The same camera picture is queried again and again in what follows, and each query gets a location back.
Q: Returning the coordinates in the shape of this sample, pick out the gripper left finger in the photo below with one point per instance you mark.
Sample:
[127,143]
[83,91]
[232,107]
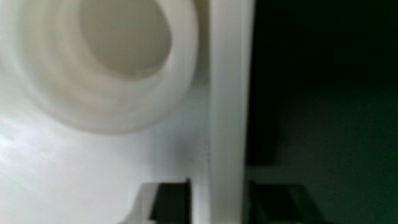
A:
[163,205]

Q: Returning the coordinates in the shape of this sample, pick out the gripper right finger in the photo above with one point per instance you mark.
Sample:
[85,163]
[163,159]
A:
[282,205]

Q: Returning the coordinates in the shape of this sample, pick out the white square tabletop part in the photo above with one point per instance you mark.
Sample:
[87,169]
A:
[124,106]

